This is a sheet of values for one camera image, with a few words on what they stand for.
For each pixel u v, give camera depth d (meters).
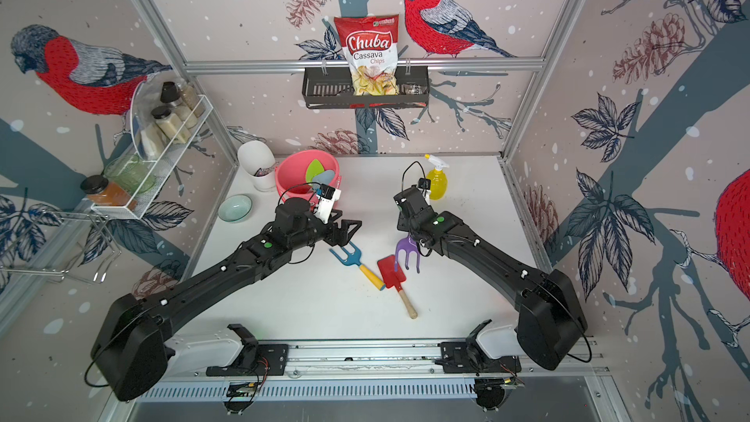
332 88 0.95
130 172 0.72
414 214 0.62
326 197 0.68
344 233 0.70
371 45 0.81
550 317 0.40
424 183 0.74
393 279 0.88
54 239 0.57
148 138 0.70
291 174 0.98
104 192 0.60
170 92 0.79
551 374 0.72
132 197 0.63
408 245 0.81
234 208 1.01
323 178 1.01
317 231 0.67
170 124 0.76
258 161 1.05
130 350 0.39
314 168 1.02
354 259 0.92
